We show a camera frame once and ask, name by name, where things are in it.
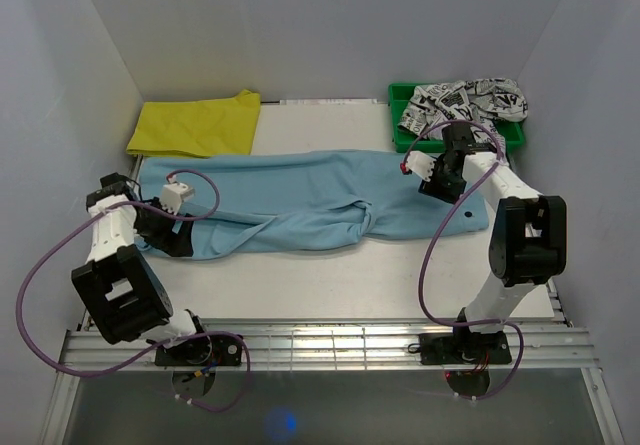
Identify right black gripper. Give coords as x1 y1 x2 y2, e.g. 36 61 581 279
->
419 156 467 206

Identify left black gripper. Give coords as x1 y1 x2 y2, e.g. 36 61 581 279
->
132 196 194 258

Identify light blue trousers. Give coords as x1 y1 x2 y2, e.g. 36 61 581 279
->
138 150 489 260

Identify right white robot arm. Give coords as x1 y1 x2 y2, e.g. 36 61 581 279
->
402 120 567 362

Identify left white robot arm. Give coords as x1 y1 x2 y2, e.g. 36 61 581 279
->
71 173 212 365

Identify newspaper print trousers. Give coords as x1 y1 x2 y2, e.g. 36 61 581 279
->
397 77 530 161

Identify folded yellow trousers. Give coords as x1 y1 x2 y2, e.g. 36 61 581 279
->
126 90 261 158

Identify green plastic bin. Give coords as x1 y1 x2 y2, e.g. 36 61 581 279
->
388 81 529 155

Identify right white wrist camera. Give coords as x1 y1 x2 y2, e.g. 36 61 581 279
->
400 151 436 182

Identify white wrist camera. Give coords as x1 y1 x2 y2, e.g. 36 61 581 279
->
159 181 195 215
400 151 436 182

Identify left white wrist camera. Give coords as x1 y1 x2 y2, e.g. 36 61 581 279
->
159 181 195 215

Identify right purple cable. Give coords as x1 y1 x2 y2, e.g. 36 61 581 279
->
402 119 525 400

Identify purple cable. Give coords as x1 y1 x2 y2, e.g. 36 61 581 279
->
14 169 254 414
402 119 525 400

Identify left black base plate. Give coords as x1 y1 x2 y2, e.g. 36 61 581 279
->
154 333 242 368

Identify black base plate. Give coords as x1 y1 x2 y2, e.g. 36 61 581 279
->
154 333 242 368
418 329 512 365

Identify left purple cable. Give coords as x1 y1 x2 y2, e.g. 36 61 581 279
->
14 169 254 414

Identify aluminium mounting rail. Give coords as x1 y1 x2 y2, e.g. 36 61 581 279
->
55 317 601 374

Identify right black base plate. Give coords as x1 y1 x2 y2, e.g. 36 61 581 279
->
418 329 512 365

